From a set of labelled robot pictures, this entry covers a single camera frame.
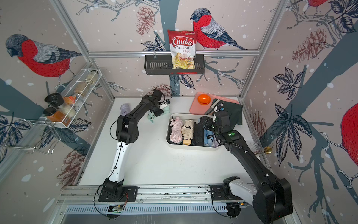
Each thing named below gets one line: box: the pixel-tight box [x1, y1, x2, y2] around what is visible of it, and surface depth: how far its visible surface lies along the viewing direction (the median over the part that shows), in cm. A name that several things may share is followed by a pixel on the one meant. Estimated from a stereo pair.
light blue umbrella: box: [203, 128, 215, 147], surface depth 92 cm
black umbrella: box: [191, 121, 205, 147], surface depth 89 cm
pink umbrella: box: [169, 116, 184, 144], surface depth 90 cm
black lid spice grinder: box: [44, 92, 65, 107], surface depth 63 cm
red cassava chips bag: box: [167, 29, 197, 70], surface depth 85 cm
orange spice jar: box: [42, 106, 71, 128], surface depth 62 cm
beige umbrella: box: [181, 119, 194, 146], surface depth 90 cm
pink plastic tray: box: [189, 91, 240, 116], surface depth 116 cm
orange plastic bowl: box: [197, 93, 212, 106], surface depth 116 cm
